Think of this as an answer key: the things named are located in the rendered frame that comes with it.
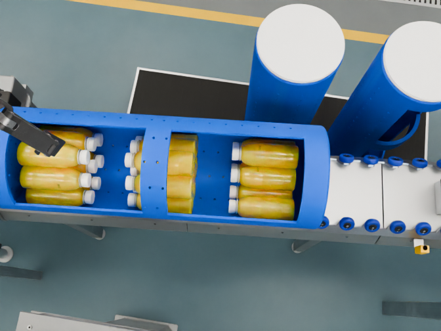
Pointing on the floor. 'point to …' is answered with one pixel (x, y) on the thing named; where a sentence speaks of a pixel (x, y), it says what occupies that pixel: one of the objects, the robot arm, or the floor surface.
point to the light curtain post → (413, 309)
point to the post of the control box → (20, 272)
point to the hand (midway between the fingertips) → (23, 122)
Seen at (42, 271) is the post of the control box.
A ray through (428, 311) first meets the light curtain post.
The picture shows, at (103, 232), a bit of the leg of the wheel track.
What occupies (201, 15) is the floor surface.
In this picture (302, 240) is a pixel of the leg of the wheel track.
